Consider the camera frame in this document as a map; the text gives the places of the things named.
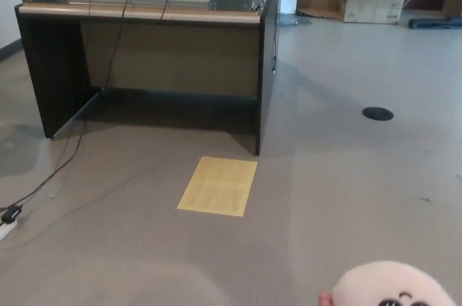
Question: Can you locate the dark wooden desk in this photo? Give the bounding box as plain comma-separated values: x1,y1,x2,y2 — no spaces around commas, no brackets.
14,0,283,157

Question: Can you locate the thin black hanging cable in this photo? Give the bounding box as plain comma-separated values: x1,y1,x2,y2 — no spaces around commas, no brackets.
271,0,283,71

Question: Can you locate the open white cardboard box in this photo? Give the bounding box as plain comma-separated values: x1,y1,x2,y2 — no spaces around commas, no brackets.
331,0,418,25

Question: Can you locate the flat brown cardboard sheet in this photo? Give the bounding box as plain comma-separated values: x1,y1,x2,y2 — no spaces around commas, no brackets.
296,0,344,20

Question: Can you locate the round black floor cover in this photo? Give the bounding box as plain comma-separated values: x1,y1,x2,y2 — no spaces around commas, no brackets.
362,106,395,121

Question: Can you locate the long black power cable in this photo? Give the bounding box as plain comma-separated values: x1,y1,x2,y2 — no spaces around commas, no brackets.
0,0,135,213

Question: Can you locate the yellow paper sheet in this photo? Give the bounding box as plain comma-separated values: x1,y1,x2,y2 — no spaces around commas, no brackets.
176,156,258,217

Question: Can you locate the pink plush dumpling with sunglasses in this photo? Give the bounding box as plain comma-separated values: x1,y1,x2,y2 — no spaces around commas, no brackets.
331,261,458,306

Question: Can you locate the blue foam pad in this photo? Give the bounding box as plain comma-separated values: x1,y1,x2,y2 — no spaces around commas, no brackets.
408,17,462,30

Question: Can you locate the small brown cardboard box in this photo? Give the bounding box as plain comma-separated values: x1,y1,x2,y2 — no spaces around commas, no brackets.
442,0,462,18

